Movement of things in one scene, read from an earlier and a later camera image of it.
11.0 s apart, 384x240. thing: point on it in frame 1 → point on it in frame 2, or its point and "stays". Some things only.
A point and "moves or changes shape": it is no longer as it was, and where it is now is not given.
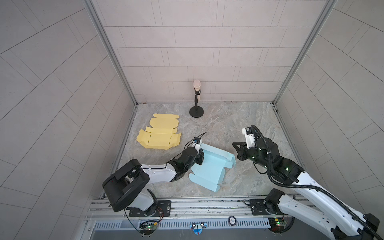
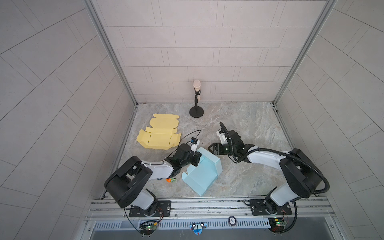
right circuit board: [277, 224] stays
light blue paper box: [211, 173] moves or changes shape
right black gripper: [241, 151] → [215, 145]
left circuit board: [148, 226] stays
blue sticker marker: [197, 228] stays
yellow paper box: [162, 134] stays
